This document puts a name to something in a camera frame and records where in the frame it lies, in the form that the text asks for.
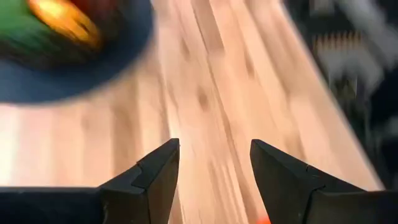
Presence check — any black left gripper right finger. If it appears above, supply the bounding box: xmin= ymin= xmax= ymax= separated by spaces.
xmin=249 ymin=139 xmax=398 ymax=224

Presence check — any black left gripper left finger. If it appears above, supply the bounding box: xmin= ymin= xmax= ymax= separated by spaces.
xmin=0 ymin=138 xmax=180 ymax=224

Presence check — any yellow orange lemon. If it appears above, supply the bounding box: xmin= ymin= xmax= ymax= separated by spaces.
xmin=26 ymin=0 xmax=103 ymax=50

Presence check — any bright green apple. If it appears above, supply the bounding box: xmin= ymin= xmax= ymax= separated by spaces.
xmin=0 ymin=0 xmax=63 ymax=57

